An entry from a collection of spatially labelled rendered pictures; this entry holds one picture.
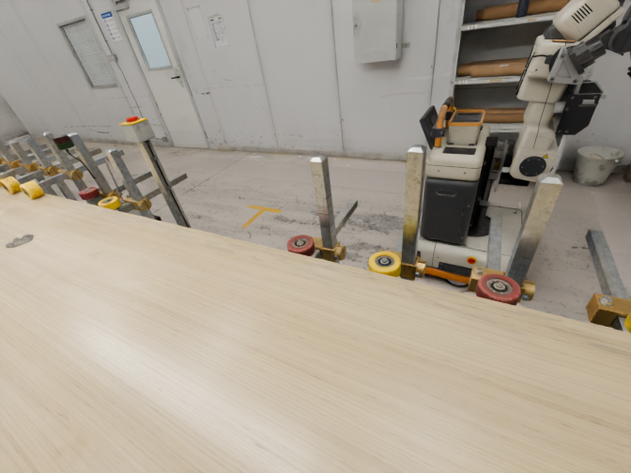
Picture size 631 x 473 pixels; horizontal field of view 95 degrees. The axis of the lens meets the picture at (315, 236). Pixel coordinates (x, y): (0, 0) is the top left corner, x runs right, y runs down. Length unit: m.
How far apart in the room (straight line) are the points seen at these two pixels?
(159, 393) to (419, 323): 0.51
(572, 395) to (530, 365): 0.06
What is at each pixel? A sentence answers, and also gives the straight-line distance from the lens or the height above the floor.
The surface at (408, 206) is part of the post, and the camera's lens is 0.75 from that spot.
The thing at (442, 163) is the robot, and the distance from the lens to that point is 1.59.
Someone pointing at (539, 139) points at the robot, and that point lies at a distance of 1.72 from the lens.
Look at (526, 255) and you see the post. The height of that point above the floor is 0.93.
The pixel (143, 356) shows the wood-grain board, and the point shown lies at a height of 0.90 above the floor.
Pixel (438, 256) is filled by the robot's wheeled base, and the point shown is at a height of 0.22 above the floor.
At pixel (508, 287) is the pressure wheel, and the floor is 0.90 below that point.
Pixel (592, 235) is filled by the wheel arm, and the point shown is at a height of 0.82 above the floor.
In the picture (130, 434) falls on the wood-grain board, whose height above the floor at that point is 0.90.
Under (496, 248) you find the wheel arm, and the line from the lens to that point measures 0.97.
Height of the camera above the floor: 1.41
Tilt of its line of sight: 36 degrees down
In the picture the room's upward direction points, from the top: 10 degrees counter-clockwise
